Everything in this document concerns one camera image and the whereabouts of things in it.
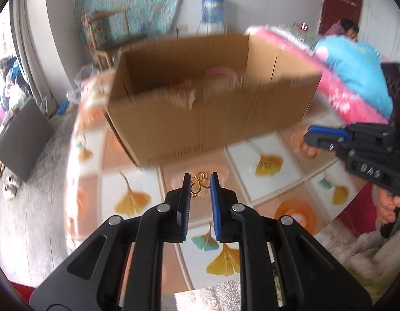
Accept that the wooden chair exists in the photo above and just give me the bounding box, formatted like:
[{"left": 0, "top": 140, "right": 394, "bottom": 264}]
[{"left": 82, "top": 6, "right": 147, "bottom": 70}]

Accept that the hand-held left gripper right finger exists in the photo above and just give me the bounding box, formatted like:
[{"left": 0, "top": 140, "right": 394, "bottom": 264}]
[{"left": 209, "top": 172, "right": 372, "bottom": 310}]

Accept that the pink floral blanket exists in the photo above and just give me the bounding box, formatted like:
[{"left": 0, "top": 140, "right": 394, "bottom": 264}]
[{"left": 245, "top": 26, "right": 391, "bottom": 234}]

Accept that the grey glitter cloth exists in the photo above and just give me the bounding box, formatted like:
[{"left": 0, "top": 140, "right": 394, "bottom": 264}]
[{"left": 252, "top": 24, "right": 317, "bottom": 51}]

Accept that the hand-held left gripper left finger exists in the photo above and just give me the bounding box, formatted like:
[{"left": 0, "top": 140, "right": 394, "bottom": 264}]
[{"left": 29, "top": 172, "right": 192, "bottom": 310}]

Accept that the grey curtain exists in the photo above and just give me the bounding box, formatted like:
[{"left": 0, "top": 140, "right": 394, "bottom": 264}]
[{"left": 10, "top": 0, "right": 63, "bottom": 117}]

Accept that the blue water jug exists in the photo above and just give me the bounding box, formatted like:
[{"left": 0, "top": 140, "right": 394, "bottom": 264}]
[{"left": 200, "top": 0, "right": 226, "bottom": 25}]

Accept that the blue pillow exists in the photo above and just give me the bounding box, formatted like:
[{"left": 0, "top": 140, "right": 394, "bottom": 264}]
[{"left": 313, "top": 36, "right": 395, "bottom": 119}]

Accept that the person's right hand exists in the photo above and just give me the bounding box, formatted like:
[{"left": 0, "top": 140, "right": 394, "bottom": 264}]
[{"left": 376, "top": 185, "right": 400, "bottom": 226}]

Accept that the clear plastic bag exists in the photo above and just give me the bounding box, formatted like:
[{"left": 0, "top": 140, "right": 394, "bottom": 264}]
[{"left": 67, "top": 64, "right": 100, "bottom": 104}]

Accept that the gold dangle earring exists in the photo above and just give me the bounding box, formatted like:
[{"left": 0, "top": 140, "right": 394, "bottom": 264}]
[{"left": 191, "top": 173, "right": 211, "bottom": 197}]

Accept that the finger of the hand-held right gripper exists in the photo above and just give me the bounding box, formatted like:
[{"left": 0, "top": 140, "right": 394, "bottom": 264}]
[
  {"left": 304, "top": 134, "right": 350, "bottom": 153},
  {"left": 307, "top": 125, "right": 351, "bottom": 140}
]

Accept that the dark flat board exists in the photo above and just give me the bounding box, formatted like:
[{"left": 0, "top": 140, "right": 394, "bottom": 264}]
[{"left": 0, "top": 97, "right": 55, "bottom": 182}]

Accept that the teal floral hanging cloth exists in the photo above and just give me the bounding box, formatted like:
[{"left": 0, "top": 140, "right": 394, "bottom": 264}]
[{"left": 74, "top": 0, "right": 194, "bottom": 43}]

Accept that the pair of white shoes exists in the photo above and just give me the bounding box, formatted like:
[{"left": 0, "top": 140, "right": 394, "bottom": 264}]
[{"left": 2, "top": 174, "right": 22, "bottom": 200}]

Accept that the leaf and coffee print tablecloth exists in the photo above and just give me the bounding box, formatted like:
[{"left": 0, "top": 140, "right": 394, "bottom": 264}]
[{"left": 66, "top": 71, "right": 369, "bottom": 295}]

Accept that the white water dispenser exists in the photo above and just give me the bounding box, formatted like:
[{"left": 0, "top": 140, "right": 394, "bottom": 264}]
[{"left": 197, "top": 23, "right": 226, "bottom": 36}]

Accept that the pile of clothes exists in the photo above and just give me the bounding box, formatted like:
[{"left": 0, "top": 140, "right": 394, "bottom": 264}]
[{"left": 0, "top": 56, "right": 29, "bottom": 111}]

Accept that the brown cardboard box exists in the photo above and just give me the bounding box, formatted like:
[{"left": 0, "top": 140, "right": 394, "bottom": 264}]
[{"left": 104, "top": 32, "right": 323, "bottom": 167}]

